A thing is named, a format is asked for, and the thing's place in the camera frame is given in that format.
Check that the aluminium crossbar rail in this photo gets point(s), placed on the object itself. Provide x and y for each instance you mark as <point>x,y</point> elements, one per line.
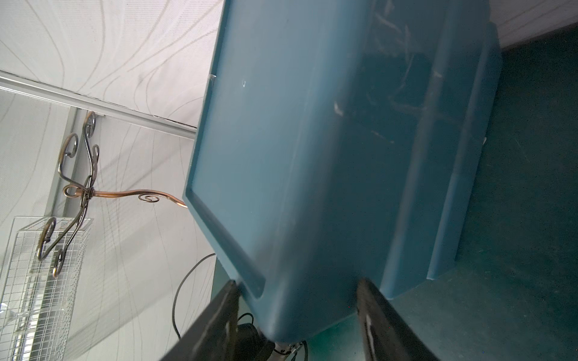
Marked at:
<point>15,84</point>

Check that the teal drawer cabinet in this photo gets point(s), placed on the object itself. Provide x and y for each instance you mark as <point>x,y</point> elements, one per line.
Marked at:
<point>332,140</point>

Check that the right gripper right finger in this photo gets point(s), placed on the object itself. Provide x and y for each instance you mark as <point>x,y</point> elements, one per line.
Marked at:
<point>385,335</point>

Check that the brown metal jewelry stand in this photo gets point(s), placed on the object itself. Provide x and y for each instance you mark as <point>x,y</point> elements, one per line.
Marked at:
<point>84,193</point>

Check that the white wire basket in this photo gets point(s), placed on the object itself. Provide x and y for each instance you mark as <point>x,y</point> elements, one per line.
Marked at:
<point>36,307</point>

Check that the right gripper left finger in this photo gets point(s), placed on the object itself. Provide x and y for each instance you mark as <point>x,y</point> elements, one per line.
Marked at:
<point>213,335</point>

